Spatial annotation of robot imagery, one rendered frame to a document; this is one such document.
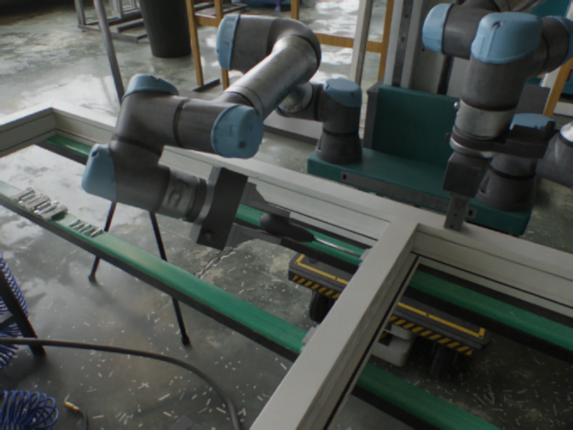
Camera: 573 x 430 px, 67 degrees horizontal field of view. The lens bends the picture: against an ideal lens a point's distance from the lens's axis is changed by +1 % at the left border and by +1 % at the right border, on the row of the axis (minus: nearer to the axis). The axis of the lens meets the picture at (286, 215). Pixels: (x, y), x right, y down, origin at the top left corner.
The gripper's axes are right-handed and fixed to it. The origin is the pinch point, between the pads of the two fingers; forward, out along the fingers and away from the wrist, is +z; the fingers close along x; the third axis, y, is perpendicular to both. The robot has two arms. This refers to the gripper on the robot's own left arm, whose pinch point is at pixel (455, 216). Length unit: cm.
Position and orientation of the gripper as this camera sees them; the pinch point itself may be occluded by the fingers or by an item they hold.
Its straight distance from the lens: 79.1
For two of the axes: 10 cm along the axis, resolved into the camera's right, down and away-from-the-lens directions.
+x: -5.2, 5.1, -6.9
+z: 0.1, 8.1, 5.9
